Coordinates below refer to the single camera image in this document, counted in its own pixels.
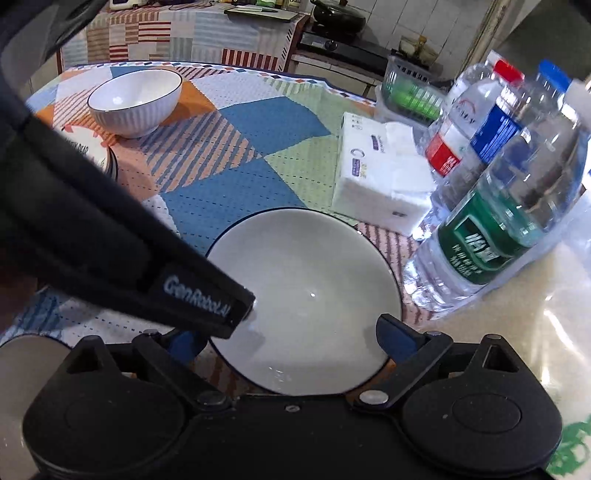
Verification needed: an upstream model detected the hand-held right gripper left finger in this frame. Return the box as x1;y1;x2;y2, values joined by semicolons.
58;329;234;414

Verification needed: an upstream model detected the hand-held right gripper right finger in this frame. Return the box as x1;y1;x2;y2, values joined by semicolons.
352;313;532;411

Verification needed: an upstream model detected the white ribbed bowl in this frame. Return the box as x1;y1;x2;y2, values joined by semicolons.
204;208;402;397
87;68;184;139
0;335;70;480

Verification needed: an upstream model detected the white plate with bunny print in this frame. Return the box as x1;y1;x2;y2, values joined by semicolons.
62;131;118;182

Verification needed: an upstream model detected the green label water bottle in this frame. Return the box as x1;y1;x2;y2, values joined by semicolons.
401;78;591;315

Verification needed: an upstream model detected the clear bag of rice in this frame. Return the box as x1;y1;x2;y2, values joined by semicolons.
434;185;591;480

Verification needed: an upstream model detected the white tissue pack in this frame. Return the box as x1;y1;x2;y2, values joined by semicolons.
331;112;437;236

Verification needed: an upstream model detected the patchwork tablecloth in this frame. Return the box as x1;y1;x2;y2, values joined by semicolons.
0;60;444;398

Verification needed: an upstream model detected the red cap water bottle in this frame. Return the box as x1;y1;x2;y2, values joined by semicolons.
425;59;525;181

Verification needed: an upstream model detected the striped patchwork counter cloth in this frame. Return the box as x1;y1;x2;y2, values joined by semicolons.
58;4;308;72

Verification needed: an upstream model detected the blue cap water bottle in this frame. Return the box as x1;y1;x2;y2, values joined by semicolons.
466;60;573;167

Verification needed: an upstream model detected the green plastic basket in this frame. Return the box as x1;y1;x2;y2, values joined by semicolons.
381;54;446;125

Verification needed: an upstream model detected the white cap clear water bottle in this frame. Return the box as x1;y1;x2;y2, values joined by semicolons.
442;50;506;134

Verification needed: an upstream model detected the dark cutting board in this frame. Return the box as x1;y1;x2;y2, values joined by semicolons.
225;6;300;21

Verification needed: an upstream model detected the pot with glass lid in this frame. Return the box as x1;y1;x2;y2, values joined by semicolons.
398;34;439;65

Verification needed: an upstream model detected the black gas stove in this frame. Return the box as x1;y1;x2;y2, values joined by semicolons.
298;31;389;63

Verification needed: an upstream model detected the black wok with lid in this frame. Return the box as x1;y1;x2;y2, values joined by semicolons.
310;0;366;32

